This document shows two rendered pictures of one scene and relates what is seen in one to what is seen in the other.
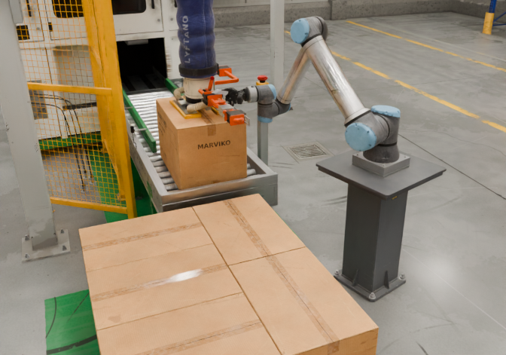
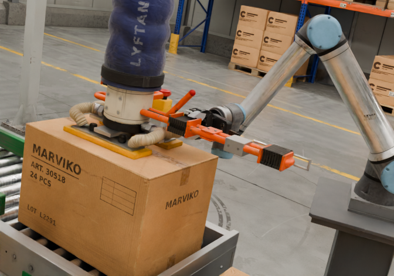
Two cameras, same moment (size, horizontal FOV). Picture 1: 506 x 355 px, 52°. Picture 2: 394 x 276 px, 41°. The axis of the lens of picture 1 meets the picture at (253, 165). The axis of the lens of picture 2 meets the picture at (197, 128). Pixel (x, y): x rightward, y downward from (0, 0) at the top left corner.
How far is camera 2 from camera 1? 1.86 m
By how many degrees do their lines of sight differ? 36
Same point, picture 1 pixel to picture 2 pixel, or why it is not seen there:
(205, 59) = (161, 61)
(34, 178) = not seen: outside the picture
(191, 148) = (158, 210)
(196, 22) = (163, 2)
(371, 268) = not seen: outside the picture
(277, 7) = (39, 0)
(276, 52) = (34, 57)
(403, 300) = not seen: outside the picture
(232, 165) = (192, 228)
